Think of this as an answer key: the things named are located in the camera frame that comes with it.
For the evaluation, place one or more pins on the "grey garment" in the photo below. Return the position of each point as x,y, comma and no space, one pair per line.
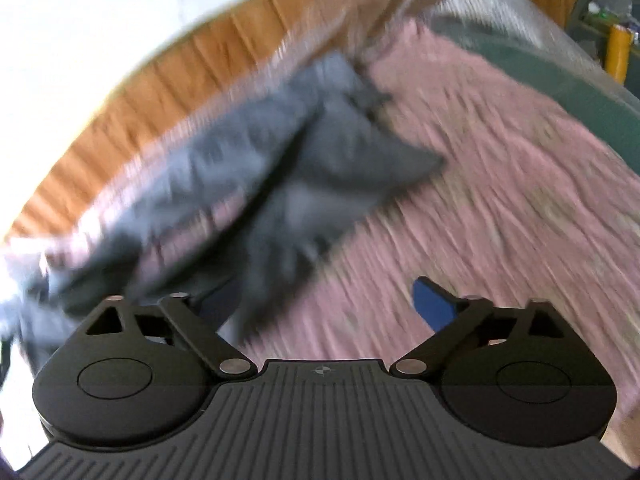
280,160

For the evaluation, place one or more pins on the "green mattress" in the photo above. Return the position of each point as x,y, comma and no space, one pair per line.
575,90

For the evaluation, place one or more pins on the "pink printed blanket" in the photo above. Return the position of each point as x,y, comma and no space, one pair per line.
500,210

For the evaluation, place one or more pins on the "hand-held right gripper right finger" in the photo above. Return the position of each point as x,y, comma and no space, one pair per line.
435,305

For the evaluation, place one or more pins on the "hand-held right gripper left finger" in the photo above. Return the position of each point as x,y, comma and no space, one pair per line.
220,310

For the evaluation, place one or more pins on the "wooden headboard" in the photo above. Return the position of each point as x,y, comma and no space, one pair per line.
150,110

